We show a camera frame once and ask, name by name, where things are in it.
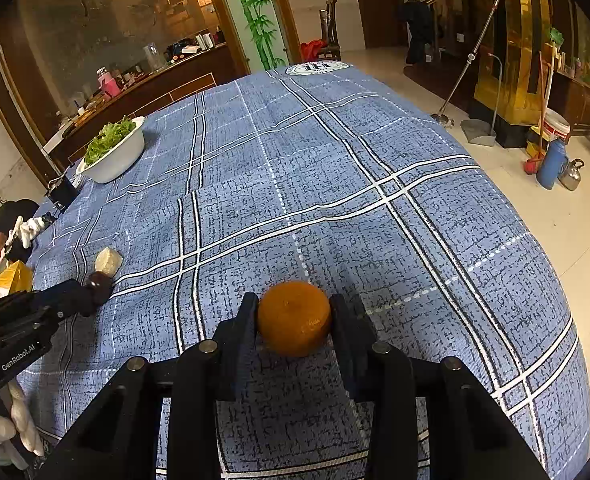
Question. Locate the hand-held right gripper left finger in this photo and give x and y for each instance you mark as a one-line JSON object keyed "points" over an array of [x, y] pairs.
{"points": [[242, 330]]}

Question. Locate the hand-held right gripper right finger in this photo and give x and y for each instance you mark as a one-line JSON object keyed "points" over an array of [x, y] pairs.
{"points": [[342, 330]]}

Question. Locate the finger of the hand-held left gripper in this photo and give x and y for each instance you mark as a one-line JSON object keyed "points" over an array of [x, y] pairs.
{"points": [[65, 296]]}

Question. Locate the dark purple plum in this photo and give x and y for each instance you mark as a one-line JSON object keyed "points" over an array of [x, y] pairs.
{"points": [[100, 285]]}

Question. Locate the large round orange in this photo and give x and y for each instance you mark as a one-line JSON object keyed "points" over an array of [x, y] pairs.
{"points": [[295, 317]]}

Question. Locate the white sugarcane piece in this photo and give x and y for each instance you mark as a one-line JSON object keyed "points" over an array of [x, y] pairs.
{"points": [[109, 261]]}

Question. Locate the yellow plastic bag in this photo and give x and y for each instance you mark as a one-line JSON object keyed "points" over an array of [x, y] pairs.
{"points": [[10, 280]]}

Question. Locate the white cloth gloves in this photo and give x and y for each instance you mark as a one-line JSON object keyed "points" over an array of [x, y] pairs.
{"points": [[27, 230]]}

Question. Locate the black bag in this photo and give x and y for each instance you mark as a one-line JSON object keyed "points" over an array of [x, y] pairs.
{"points": [[17, 207]]}

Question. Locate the black box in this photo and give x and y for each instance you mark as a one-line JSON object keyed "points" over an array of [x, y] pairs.
{"points": [[64, 192]]}

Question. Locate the white bowl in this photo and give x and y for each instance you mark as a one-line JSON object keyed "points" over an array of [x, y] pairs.
{"points": [[120, 152]]}

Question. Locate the green lettuce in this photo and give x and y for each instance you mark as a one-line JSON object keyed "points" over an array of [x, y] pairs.
{"points": [[107, 140]]}

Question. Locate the pink bottle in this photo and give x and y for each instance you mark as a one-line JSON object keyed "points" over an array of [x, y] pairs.
{"points": [[109, 82]]}

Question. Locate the grey dustpan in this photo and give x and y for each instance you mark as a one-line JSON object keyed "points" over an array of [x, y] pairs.
{"points": [[477, 132]]}

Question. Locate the wooden sideboard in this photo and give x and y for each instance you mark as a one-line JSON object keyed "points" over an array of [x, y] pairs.
{"points": [[175, 82]]}

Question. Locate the red broom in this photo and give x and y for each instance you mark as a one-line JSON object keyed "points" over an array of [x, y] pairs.
{"points": [[535, 162]]}

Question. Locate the glass pitcher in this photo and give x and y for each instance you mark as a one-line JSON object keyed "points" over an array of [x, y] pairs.
{"points": [[152, 55]]}

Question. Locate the blue thermos flask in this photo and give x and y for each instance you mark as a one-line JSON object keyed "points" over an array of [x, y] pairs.
{"points": [[551, 165]]}

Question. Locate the metal kettle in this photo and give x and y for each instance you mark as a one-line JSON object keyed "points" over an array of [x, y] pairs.
{"points": [[571, 175]]}

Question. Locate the red cloth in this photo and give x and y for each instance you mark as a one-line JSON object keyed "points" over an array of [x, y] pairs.
{"points": [[312, 50]]}

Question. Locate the white bucket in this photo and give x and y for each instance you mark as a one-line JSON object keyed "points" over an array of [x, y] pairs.
{"points": [[555, 127]]}

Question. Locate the metal mop pole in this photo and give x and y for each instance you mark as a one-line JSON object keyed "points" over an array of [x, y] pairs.
{"points": [[467, 57]]}

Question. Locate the dark wooden chair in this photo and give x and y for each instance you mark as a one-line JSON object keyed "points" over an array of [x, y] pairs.
{"points": [[331, 30]]}

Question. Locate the dark hanging coat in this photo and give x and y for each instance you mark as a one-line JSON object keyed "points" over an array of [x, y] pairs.
{"points": [[417, 30]]}

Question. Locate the bamboo painted panel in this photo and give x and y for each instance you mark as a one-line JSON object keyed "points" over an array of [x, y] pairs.
{"points": [[250, 15]]}

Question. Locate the brown wooden door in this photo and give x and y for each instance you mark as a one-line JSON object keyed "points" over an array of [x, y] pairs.
{"points": [[380, 5]]}

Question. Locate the low wooden cabinet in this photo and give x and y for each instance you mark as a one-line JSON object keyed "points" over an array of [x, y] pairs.
{"points": [[580, 100]]}

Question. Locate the wooden stair railing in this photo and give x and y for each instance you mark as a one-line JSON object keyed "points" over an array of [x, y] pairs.
{"points": [[450, 15]]}

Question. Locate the golden cabinet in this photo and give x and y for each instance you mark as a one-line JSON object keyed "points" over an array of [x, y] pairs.
{"points": [[512, 35]]}

